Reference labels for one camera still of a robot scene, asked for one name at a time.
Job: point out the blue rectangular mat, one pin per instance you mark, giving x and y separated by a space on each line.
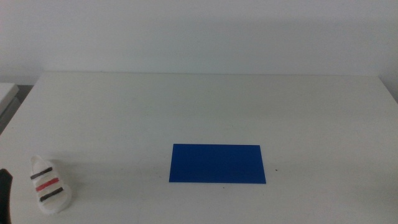
217 163

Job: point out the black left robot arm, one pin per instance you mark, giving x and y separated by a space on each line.
4 196

